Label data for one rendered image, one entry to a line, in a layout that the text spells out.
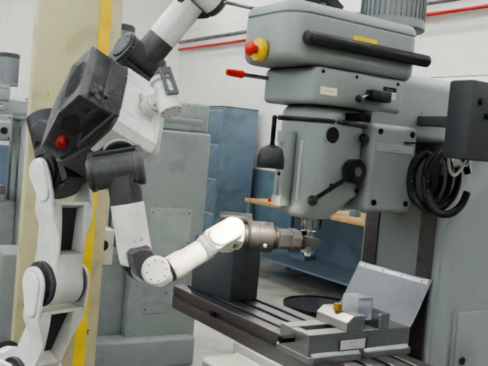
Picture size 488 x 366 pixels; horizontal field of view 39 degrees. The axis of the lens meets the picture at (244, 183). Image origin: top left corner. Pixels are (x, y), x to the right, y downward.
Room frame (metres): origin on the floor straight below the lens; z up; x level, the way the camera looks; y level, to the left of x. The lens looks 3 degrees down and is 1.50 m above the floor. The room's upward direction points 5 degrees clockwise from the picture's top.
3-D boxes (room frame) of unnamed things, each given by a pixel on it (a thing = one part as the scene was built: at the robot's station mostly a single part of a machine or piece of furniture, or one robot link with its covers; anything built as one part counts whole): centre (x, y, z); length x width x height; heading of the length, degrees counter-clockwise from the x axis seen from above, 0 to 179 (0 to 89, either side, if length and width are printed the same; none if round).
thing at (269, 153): (1.82, -0.06, 1.48); 0.07 x 0.07 x 0.06
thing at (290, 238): (2.01, -0.11, 1.24); 0.13 x 0.12 x 0.10; 10
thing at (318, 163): (2.03, -0.20, 1.47); 0.21 x 0.19 x 0.32; 34
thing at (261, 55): (1.90, -0.01, 1.76); 0.06 x 0.02 x 0.06; 34
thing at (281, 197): (1.96, -0.11, 1.45); 0.04 x 0.04 x 0.21; 34
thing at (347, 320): (1.80, -0.28, 1.08); 0.12 x 0.06 x 0.04; 33
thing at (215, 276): (2.38, 0.04, 1.09); 0.22 x 0.12 x 0.20; 40
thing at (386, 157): (2.13, -0.36, 1.47); 0.24 x 0.19 x 0.26; 34
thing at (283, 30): (2.03, -0.21, 1.81); 0.47 x 0.26 x 0.16; 124
